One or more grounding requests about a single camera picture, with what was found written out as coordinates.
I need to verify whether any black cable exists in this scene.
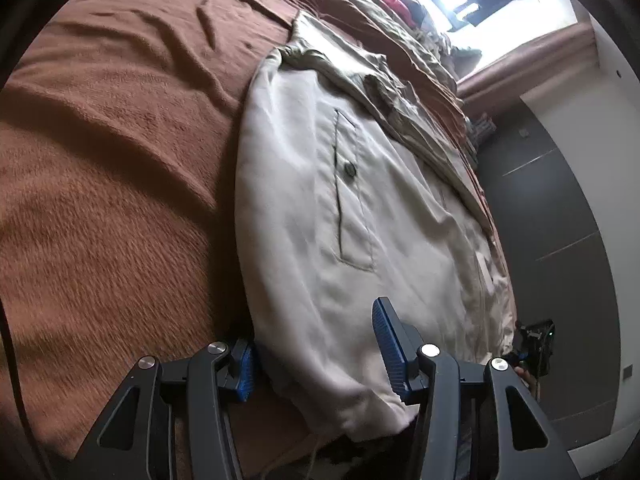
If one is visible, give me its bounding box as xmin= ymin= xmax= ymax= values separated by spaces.
xmin=0 ymin=299 xmax=51 ymax=480

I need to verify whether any pink clothes pile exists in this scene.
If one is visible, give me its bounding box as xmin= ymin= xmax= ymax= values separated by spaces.
xmin=382 ymin=0 xmax=416 ymax=28

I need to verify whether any brown bed blanket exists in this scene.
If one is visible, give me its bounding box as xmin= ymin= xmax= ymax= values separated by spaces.
xmin=0 ymin=0 xmax=516 ymax=480

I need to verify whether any beige duvet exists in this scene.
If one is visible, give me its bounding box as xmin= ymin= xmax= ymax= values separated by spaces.
xmin=299 ymin=0 xmax=459 ymax=94

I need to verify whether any beige jacket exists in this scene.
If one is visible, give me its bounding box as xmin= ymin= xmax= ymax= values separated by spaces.
xmin=235 ymin=12 xmax=515 ymax=440

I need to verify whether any pink curtain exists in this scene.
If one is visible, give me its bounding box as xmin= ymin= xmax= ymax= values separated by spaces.
xmin=457 ymin=22 xmax=599 ymax=118

